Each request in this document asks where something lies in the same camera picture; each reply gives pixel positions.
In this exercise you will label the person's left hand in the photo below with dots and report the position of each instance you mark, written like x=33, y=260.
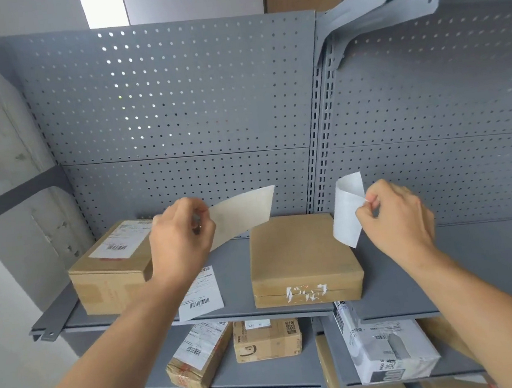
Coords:
x=175, y=245

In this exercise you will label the person's right hand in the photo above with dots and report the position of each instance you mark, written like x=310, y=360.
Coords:
x=400, y=222

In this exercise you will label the person's left thumb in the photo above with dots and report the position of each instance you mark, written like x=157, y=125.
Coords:
x=207, y=235

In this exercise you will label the person's right thumb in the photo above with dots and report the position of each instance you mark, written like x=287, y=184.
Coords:
x=366, y=216

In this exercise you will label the white sticker label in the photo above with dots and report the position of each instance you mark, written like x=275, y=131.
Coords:
x=347, y=218

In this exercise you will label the beige label backing sheet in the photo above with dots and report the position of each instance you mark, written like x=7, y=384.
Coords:
x=244, y=213

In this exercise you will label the person's right forearm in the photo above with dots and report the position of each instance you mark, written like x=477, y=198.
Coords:
x=486, y=304

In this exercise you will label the person's left forearm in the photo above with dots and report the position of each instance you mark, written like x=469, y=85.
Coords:
x=113, y=352

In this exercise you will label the grey metal shelf board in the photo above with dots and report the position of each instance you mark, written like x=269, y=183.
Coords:
x=235, y=276
x=486, y=258
x=265, y=373
x=341, y=356

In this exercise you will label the narrow grey pegboard panel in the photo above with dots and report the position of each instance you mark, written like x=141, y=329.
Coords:
x=191, y=184

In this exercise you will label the loose white shipping label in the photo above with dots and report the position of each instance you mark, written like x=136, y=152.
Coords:
x=203, y=297

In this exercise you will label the flat cardboard box torn label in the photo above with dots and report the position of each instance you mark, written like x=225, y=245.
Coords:
x=303, y=255

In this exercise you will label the grey slotted shelf upright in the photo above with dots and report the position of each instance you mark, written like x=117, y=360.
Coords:
x=321, y=125

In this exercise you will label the cardboard box with shipping label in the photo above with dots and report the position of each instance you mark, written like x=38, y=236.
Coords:
x=109, y=275

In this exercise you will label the small printed cardboard box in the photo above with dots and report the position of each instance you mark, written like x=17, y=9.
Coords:
x=267, y=341

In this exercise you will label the taped cardboard box with label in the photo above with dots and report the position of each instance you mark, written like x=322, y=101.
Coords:
x=200, y=357

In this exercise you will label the grey white plastic parcel bag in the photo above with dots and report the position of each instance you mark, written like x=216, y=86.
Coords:
x=386, y=346

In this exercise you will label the large grey pegboard panel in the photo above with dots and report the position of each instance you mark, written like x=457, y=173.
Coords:
x=181, y=90

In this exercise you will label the plain brown cardboard box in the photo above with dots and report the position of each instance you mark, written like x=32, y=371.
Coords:
x=344, y=385

